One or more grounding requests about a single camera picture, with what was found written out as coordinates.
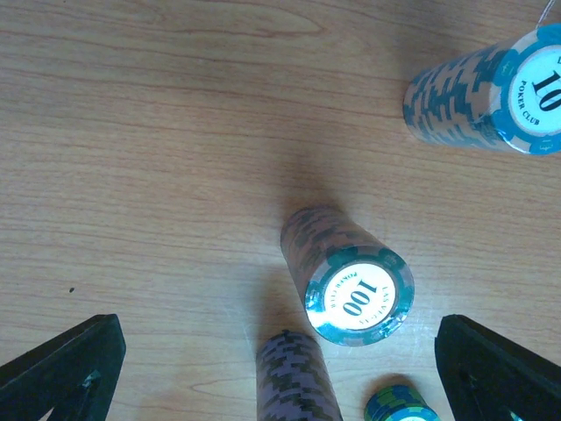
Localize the blue 10 chip stack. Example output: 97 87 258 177
402 24 560 155

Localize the brown chip stack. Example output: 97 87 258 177
280 205 415 346

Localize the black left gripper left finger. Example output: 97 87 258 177
1 315 126 420

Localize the flat blue chip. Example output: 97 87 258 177
364 383 440 421

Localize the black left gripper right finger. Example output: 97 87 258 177
435 315 560 420

